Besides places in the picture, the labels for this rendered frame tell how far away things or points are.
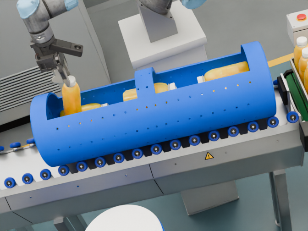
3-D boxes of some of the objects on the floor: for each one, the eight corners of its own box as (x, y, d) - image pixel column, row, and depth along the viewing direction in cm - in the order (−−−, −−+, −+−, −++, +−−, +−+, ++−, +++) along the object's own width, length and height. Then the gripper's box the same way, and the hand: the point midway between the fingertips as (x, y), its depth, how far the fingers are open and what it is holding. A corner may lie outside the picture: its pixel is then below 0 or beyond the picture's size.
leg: (96, 256, 287) (54, 189, 244) (107, 254, 286) (66, 187, 243) (96, 266, 283) (53, 199, 240) (107, 263, 282) (65, 196, 239)
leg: (281, 242, 266) (270, 166, 223) (292, 239, 266) (283, 162, 223) (283, 252, 262) (273, 176, 219) (295, 249, 262) (287, 173, 218)
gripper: (31, 32, 184) (53, 77, 199) (28, 51, 176) (51, 96, 190) (54, 26, 183) (74, 72, 198) (52, 45, 175) (74, 91, 189)
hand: (69, 79), depth 193 cm, fingers closed on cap, 4 cm apart
